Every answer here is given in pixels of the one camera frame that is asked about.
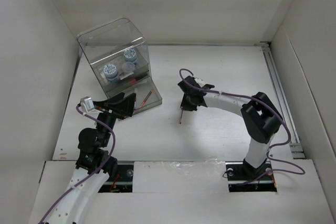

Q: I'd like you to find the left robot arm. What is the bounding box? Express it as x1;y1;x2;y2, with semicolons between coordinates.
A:
40;92;137;223

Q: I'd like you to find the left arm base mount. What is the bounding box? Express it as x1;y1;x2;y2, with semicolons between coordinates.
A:
99;162;134;193

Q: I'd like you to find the clear acrylic drawer organizer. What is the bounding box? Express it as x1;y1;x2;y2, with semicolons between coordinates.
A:
77;17;162;113

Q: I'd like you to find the blue slime jar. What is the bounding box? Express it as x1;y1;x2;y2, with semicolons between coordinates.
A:
123;49;138;66
103;63;119;82

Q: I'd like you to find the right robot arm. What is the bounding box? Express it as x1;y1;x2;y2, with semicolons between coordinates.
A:
178;76;282;180

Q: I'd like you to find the small dark glitter jar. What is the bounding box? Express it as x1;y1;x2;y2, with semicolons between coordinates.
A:
122;61;135;75

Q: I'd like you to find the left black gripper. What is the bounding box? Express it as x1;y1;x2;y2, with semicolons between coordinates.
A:
93;92;135;146

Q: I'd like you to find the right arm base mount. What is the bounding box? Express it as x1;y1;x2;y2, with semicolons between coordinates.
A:
222;161;277;193

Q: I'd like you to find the aluminium rail right side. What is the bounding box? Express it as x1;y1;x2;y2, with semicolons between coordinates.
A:
260;43;306;159

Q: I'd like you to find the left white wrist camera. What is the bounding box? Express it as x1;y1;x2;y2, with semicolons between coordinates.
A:
79;97;95;113

